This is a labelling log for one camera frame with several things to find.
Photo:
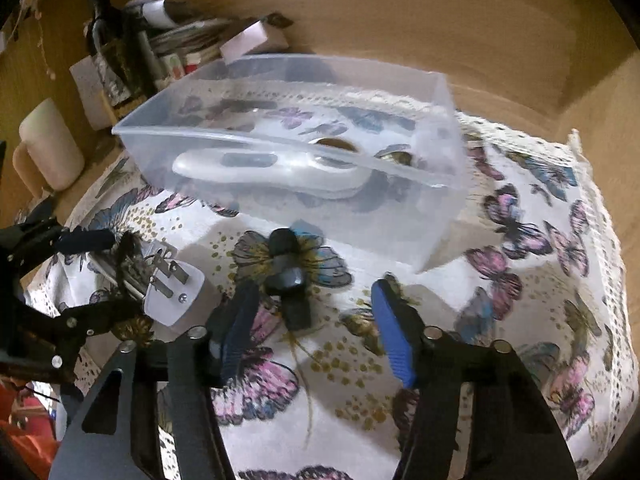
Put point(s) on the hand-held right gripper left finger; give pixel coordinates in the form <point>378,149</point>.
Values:
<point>239,332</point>

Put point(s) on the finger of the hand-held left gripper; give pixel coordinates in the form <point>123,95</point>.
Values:
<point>85,241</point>
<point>97,316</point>

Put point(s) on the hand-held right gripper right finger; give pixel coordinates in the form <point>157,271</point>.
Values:
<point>395,332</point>

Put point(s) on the black plastic adapter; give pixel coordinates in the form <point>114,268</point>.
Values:
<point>289,280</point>

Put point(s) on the white plug charger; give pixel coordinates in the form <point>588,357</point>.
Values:
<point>172,292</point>

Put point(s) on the clear plastic storage box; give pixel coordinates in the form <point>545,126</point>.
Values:
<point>300,160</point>

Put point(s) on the white cylindrical cup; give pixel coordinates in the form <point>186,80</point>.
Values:
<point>50,145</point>

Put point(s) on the butterfly print tablecloth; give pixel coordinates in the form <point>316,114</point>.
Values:
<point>500,285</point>

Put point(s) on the red cloth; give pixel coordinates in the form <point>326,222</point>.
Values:
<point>25,432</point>

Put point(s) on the white paper card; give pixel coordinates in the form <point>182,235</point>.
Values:
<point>90,91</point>

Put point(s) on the white handheld electric device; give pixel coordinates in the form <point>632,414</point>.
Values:
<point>270,167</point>

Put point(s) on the dark glass bottle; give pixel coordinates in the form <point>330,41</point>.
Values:
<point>104,45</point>

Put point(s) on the stack of books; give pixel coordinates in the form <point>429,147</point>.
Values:
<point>195,42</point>

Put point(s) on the white cardboard box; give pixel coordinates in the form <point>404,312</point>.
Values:
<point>252,41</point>

